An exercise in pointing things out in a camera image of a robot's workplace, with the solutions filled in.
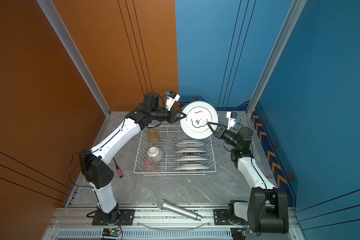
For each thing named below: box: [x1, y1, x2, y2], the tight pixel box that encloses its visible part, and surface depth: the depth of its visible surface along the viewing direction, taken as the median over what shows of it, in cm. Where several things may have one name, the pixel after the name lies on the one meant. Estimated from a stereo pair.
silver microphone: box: [157, 199, 202, 221], surface depth 75 cm
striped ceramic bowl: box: [146, 146, 164, 162], surface depth 91 cm
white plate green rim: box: [180, 101, 219, 140], surface depth 76 cm
